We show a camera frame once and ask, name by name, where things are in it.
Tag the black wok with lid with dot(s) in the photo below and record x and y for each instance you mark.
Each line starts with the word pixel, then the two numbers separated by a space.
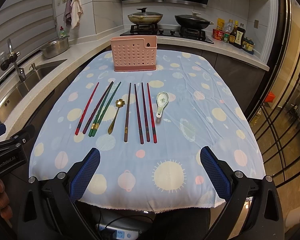
pixel 192 21

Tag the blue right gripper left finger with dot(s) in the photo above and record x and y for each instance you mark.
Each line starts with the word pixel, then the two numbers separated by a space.
pixel 81 174

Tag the stainless steel sink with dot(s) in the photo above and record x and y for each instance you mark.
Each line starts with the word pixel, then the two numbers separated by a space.
pixel 21 89

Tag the yellow seasoning packet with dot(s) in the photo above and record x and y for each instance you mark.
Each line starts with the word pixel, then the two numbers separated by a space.
pixel 220 24

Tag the bright red chopstick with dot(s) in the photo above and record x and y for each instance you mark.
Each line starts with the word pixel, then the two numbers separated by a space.
pixel 151 115

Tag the red seasoning tub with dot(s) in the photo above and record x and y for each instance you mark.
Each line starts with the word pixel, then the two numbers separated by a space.
pixel 218 34

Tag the soap dispenser pump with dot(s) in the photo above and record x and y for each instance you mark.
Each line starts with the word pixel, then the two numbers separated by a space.
pixel 33 67

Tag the white hanging towel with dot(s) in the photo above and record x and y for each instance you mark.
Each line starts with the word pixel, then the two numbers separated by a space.
pixel 76 12

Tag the small dark jars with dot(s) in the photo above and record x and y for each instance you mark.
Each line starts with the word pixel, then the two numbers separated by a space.
pixel 248 45

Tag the clear plastic bottle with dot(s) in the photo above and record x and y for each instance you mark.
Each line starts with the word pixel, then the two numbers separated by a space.
pixel 228 28

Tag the dark soy sauce bottle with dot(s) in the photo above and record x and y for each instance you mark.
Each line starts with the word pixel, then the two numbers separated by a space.
pixel 240 33

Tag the small green cap jar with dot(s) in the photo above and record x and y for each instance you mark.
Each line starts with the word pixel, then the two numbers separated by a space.
pixel 226 37

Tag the white ceramic soup spoon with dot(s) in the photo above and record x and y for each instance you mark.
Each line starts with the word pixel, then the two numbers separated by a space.
pixel 162 102

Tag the white power strip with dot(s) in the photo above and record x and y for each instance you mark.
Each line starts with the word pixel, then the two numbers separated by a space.
pixel 112 232

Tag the dark maroon chopstick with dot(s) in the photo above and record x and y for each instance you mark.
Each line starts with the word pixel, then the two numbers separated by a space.
pixel 96 108

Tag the gold flower spoon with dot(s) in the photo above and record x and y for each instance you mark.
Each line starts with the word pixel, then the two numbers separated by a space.
pixel 119 104

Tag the brown chopstick gold band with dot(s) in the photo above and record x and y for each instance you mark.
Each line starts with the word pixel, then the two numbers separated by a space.
pixel 127 115

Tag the black gas stove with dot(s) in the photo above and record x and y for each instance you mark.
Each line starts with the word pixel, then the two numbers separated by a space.
pixel 153 29

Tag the wok with glass lid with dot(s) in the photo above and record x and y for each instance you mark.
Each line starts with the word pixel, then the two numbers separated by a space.
pixel 145 17

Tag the person's left hand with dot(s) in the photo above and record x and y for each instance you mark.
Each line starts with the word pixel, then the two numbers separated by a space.
pixel 5 210

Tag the brown vinegar bottle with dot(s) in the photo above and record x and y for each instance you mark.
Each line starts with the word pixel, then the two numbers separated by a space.
pixel 232 35

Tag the purple hanging cloth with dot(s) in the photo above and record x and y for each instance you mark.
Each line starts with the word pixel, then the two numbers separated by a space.
pixel 67 13

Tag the pink perforated utensil holder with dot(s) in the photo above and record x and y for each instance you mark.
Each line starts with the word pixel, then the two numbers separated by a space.
pixel 134 53

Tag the blue patterned tablecloth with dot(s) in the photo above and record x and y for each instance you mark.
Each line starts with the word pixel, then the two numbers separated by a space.
pixel 203 110

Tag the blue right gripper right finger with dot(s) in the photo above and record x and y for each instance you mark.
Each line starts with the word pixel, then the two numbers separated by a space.
pixel 213 167

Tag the dark red chopstick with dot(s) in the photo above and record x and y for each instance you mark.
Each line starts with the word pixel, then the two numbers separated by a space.
pixel 145 114
pixel 138 116

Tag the green dish soap bottle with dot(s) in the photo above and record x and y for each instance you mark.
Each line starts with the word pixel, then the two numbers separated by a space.
pixel 62 32

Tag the chrome kitchen faucet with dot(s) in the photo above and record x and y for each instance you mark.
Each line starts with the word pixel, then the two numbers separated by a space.
pixel 11 58

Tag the green chopstick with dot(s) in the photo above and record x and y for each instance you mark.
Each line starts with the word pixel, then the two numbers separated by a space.
pixel 104 108
pixel 100 109

